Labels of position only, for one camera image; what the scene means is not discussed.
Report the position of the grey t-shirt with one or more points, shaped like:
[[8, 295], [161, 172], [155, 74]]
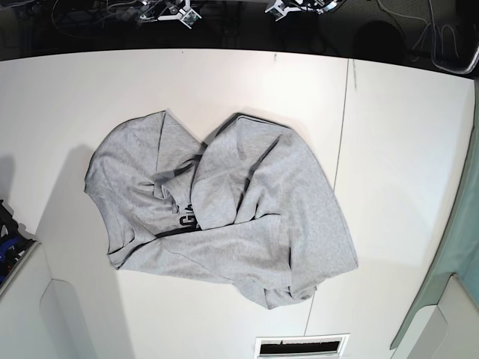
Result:
[[252, 208]]

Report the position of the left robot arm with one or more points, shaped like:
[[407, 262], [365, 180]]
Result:
[[279, 9]]

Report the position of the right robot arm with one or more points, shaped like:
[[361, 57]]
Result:
[[161, 11]]

